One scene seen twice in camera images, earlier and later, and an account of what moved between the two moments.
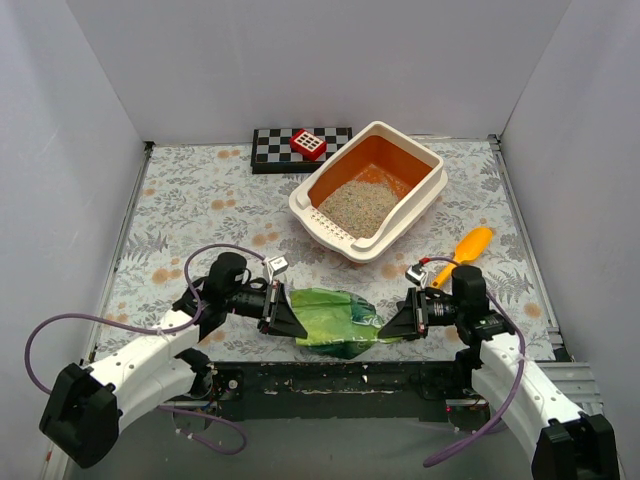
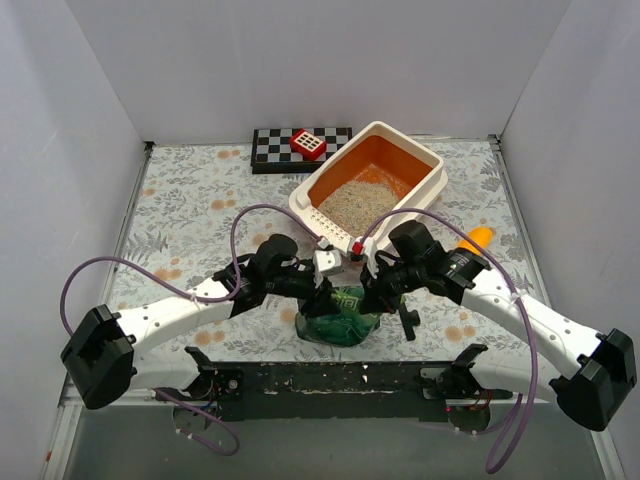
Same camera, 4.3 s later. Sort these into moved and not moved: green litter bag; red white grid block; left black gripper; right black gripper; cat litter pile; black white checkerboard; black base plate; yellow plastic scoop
Moved: left black gripper; right black gripper; green litter bag
Not moved: yellow plastic scoop; red white grid block; cat litter pile; black white checkerboard; black base plate
